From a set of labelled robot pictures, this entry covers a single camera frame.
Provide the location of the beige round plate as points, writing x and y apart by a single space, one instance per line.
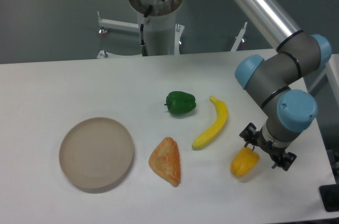
96 154

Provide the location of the black device at table edge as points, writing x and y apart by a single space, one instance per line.
329 196

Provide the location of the yellow toy pepper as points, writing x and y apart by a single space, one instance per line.
243 162

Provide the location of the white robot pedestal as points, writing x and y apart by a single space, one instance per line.
170 27

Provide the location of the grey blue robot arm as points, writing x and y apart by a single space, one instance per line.
267 81

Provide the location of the white side table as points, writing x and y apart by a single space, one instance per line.
327 74

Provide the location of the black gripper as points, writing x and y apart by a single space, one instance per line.
281 159

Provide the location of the orange toy bread slice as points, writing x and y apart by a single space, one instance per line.
165 161

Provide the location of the yellow toy banana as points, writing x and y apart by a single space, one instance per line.
212 132

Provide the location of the green toy pepper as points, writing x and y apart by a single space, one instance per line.
180 103

